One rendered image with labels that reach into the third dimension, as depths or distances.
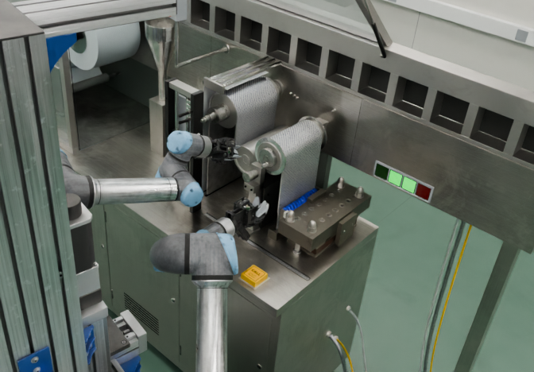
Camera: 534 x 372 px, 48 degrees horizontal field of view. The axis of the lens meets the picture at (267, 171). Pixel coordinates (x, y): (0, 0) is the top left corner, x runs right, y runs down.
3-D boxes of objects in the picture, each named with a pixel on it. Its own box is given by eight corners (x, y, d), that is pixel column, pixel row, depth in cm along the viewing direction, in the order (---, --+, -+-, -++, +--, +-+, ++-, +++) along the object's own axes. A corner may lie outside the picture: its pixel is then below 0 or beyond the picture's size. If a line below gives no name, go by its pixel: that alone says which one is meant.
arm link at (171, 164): (162, 191, 195) (178, 163, 192) (149, 173, 202) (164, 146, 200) (182, 196, 200) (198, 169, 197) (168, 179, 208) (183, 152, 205)
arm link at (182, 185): (48, 186, 160) (210, 182, 188) (38, 165, 168) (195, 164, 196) (42, 222, 165) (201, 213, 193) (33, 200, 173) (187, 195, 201)
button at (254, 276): (240, 278, 219) (241, 273, 218) (253, 269, 224) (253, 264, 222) (254, 288, 216) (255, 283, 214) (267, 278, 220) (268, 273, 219)
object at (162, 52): (142, 149, 286) (137, 34, 255) (165, 139, 295) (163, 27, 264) (162, 161, 279) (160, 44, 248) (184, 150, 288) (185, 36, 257)
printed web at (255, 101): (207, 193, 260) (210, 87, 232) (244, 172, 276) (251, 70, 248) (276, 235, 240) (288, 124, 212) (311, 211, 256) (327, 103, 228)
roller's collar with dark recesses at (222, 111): (207, 120, 232) (207, 105, 229) (218, 115, 236) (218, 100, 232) (218, 126, 229) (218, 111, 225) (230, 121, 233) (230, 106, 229)
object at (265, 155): (271, 149, 219) (276, 168, 221) (274, 147, 220) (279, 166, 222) (256, 149, 224) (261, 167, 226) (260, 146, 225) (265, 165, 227)
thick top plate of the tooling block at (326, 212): (277, 232, 232) (279, 219, 228) (338, 191, 258) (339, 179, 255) (310, 252, 224) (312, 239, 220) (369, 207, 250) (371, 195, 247)
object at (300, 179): (276, 212, 234) (281, 172, 224) (313, 188, 249) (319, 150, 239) (277, 213, 234) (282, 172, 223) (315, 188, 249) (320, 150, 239)
